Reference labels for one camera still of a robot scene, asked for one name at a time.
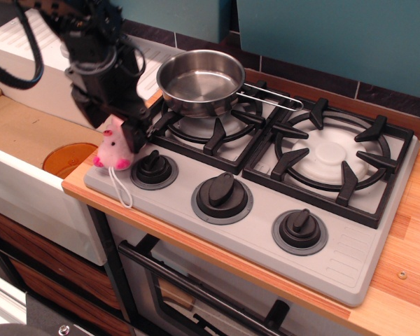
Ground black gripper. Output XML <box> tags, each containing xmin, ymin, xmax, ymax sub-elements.
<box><xmin>64</xmin><ymin>34</ymin><xmax>151</xmax><ymax>153</ymax></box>

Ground pink stuffed pig toy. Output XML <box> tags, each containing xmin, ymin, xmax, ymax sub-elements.
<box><xmin>92</xmin><ymin>116</ymin><xmax>137</xmax><ymax>209</ymax></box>

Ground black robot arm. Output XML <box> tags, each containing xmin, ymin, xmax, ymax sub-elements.
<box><xmin>29</xmin><ymin>1</ymin><xmax>151</xmax><ymax>153</ymax></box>

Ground stainless steel pan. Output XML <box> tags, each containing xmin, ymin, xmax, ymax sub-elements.
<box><xmin>157</xmin><ymin>50</ymin><xmax>304</xmax><ymax>118</ymax></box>

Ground black left stove knob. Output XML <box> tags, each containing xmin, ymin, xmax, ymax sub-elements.
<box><xmin>130</xmin><ymin>150</ymin><xmax>179</xmax><ymax>190</ymax></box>

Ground black stove knob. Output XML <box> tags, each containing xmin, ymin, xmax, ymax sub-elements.
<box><xmin>191</xmin><ymin>172</ymin><xmax>253</xmax><ymax>225</ymax></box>
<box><xmin>272</xmin><ymin>209</ymin><xmax>328</xmax><ymax>256</ymax></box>
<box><xmin>130</xmin><ymin>150</ymin><xmax>179</xmax><ymax>190</ymax></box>

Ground orange plastic plate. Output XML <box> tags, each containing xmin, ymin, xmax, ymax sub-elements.
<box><xmin>42</xmin><ymin>143</ymin><xmax>97</xmax><ymax>179</ymax></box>

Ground white toy sink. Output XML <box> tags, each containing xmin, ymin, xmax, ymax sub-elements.
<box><xmin>0</xmin><ymin>8</ymin><xmax>176</xmax><ymax>267</ymax></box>

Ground black left burner grate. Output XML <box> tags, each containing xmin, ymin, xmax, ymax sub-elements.
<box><xmin>135</xmin><ymin>80</ymin><xmax>281</xmax><ymax>175</ymax></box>

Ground black burner grate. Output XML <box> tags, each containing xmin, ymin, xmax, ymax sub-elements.
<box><xmin>135</xmin><ymin>80</ymin><xmax>281</xmax><ymax>175</ymax></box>
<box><xmin>242</xmin><ymin>98</ymin><xmax>419</xmax><ymax>229</ymax></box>

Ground black middle stove knob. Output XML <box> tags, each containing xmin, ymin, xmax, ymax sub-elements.
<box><xmin>191</xmin><ymin>172</ymin><xmax>253</xmax><ymax>225</ymax></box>

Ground grey toy stove top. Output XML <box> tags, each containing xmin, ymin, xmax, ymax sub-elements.
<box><xmin>83</xmin><ymin>82</ymin><xmax>420</xmax><ymax>308</ymax></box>

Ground wooden drawer front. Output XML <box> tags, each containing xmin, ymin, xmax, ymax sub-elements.
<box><xmin>0</xmin><ymin>214</ymin><xmax>134</xmax><ymax>335</ymax></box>

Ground black right stove knob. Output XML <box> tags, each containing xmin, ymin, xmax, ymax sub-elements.
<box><xmin>272</xmin><ymin>209</ymin><xmax>328</xmax><ymax>256</ymax></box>

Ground black right burner grate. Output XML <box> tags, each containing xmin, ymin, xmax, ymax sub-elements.
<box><xmin>242</xmin><ymin>98</ymin><xmax>419</xmax><ymax>229</ymax></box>

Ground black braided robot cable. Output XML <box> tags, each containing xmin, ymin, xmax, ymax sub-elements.
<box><xmin>0</xmin><ymin>0</ymin><xmax>45</xmax><ymax>90</ymax></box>

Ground oven door with handle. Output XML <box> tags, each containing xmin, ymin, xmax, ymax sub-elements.
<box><xmin>118</xmin><ymin>234</ymin><xmax>355</xmax><ymax>335</ymax></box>

